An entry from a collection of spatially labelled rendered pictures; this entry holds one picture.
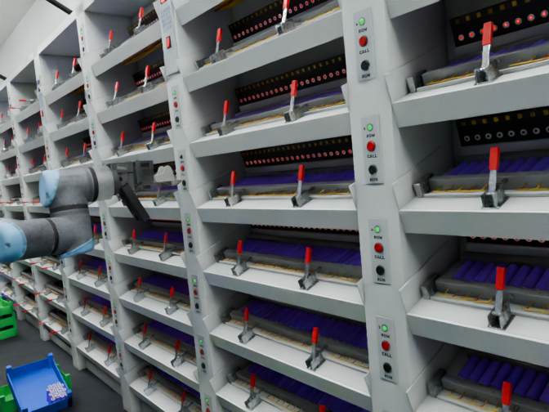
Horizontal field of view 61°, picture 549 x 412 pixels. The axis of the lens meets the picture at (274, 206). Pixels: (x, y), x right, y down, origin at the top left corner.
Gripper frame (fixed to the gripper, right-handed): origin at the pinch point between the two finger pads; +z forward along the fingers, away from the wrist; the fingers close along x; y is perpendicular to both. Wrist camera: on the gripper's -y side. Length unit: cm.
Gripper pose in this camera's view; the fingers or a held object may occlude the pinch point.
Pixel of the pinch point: (177, 183)
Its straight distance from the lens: 141.3
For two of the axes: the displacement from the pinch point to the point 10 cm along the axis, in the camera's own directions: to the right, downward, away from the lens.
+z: 7.6, -1.2, 6.4
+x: -6.4, 0.0, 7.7
